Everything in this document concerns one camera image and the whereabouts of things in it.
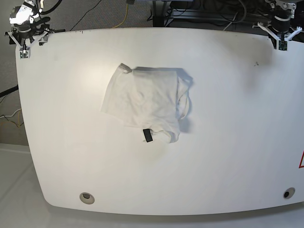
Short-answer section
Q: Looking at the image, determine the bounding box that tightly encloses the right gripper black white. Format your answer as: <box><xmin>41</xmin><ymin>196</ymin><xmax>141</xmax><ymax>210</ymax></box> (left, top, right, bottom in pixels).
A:
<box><xmin>4</xmin><ymin>26</ymin><xmax>56</xmax><ymax>50</ymax></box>

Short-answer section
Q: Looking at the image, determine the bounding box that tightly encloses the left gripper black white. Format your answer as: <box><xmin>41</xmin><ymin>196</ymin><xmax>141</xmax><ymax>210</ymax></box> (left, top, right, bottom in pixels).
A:
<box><xmin>252</xmin><ymin>19</ymin><xmax>303</xmax><ymax>41</ymax></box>

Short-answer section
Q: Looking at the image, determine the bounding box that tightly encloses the white printed T-shirt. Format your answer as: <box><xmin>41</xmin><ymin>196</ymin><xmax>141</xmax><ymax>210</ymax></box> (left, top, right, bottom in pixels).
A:
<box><xmin>101</xmin><ymin>64</ymin><xmax>191</xmax><ymax>143</ymax></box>

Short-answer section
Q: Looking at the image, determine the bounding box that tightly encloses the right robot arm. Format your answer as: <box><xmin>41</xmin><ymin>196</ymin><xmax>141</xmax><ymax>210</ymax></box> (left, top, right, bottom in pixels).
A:
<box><xmin>5</xmin><ymin>0</ymin><xmax>65</xmax><ymax>58</ymax></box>

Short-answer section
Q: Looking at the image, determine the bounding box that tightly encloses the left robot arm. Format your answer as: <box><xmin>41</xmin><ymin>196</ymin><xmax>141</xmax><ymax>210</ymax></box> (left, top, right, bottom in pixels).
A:
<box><xmin>253</xmin><ymin>0</ymin><xmax>304</xmax><ymax>45</ymax></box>

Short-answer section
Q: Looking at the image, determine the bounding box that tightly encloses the black table leg stand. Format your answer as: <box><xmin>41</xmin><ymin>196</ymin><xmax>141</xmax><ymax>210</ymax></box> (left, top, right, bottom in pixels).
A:
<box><xmin>149</xmin><ymin>0</ymin><xmax>173</xmax><ymax>28</ymax></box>

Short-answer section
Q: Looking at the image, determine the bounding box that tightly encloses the black tag on table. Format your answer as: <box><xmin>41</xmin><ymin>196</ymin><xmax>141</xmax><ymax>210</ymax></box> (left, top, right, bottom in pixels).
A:
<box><xmin>143</xmin><ymin>129</ymin><xmax>153</xmax><ymax>143</ymax></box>

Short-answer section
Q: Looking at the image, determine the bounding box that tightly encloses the left table grommet hole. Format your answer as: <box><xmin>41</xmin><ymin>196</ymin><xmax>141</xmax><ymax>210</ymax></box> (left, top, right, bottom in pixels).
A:
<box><xmin>79</xmin><ymin>192</ymin><xmax>95</xmax><ymax>205</ymax></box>

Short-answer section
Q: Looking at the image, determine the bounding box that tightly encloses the yellow cable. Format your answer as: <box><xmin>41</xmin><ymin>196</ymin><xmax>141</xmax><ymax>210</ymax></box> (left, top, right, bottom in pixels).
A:
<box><xmin>111</xmin><ymin>0</ymin><xmax>130</xmax><ymax>29</ymax></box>

